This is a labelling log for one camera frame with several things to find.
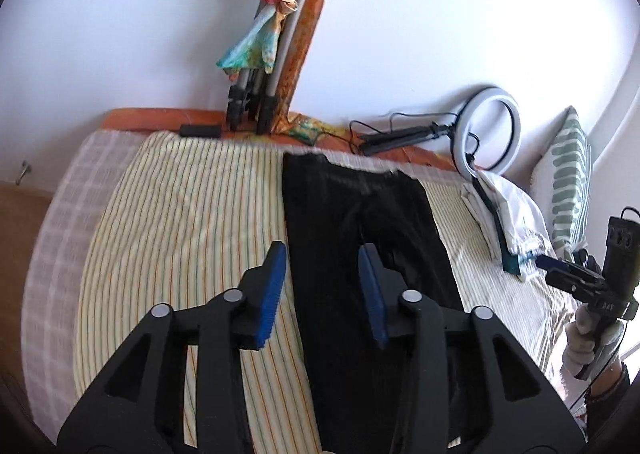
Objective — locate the silver folded tripod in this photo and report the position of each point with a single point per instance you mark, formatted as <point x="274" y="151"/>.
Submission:
<point x="292" y="34"/>

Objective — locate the yellow striped sheet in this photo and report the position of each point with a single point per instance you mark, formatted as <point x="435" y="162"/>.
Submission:
<point x="190" y="214"/>

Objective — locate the metal hook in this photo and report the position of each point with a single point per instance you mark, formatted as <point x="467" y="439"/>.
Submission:
<point x="24" y="173"/>

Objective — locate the green striped cushion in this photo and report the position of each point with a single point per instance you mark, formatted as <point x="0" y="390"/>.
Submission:
<point x="565" y="159"/>

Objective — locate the white folded garment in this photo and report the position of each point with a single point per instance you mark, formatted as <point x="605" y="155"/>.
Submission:
<point x="515" y="209"/>

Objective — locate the black trousers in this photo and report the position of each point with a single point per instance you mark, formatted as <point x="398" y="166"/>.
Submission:
<point x="340" y="214"/>

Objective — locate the black power adapter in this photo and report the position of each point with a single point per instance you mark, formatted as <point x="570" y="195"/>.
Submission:
<point x="200" y="130"/>

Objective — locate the teal folded garment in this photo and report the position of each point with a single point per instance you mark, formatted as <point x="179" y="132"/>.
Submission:
<point x="510" y="264"/>

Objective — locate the person's right hand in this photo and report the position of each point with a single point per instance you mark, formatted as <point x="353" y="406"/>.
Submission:
<point x="580" y="339"/>

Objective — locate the colourful scarf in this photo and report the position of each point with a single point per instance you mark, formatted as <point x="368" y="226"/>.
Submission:
<point x="250" y="46"/>

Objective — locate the orange patterned cloth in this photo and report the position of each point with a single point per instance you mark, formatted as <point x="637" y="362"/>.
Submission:
<point x="310" y="34"/>

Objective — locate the orange floral bed sheet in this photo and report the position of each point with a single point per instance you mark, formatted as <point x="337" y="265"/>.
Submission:
<point x="150" y="119"/>

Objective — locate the person's right forearm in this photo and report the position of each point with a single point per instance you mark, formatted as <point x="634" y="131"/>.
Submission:
<point x="607" y="399"/>

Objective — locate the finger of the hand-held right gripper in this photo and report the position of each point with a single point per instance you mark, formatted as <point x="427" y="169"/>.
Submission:
<point x="547" y="263"/>

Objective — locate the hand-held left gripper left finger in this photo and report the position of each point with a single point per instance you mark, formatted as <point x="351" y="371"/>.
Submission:
<point x="272" y="294"/>

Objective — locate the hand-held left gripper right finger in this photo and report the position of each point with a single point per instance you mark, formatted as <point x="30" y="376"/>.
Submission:
<point x="372" y="294"/>

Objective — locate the white printed garment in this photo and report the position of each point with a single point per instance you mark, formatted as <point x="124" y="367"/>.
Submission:
<point x="532" y="254"/>

